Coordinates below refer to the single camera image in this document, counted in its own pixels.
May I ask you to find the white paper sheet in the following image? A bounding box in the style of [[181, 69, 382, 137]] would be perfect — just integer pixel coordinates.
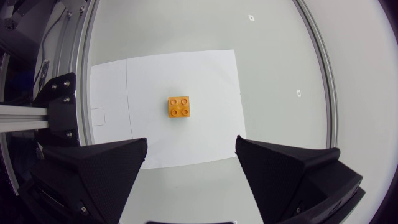
[[89, 49, 247, 170]]

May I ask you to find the orange toy brick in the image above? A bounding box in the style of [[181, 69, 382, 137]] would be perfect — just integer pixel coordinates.
[[167, 95, 191, 119]]

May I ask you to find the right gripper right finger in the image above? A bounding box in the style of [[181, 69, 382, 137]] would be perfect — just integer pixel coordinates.
[[234, 134, 364, 224]]

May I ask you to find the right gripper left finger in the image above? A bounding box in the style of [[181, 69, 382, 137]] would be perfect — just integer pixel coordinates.
[[29, 137, 149, 224]]

